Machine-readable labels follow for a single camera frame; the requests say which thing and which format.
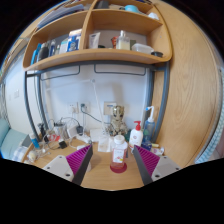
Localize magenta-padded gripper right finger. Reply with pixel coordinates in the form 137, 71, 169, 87
132, 144, 183, 186

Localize blue spray bottle, white nozzle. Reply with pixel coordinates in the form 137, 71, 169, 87
143, 105, 157, 141

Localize brown tree-creature figurine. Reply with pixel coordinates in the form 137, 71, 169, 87
109, 105, 129, 136

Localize teal cushion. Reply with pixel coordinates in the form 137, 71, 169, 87
0, 117, 28, 160

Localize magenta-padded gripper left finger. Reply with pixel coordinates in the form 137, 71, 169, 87
42, 143, 95, 187

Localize white lotion bottle, red pump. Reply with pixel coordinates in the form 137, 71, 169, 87
128, 120, 145, 150

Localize grey metal desk frame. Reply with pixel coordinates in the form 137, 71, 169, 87
23, 59, 171, 142

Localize black charger block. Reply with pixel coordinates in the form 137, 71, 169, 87
57, 139, 68, 150

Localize clear drink bottle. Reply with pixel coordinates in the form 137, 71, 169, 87
110, 133, 129, 171

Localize wooden shelf unit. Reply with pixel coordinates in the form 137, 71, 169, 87
22, 0, 174, 73

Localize white wall box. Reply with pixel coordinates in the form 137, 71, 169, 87
102, 101, 118, 116

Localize white power strip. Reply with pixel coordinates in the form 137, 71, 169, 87
75, 132, 92, 144

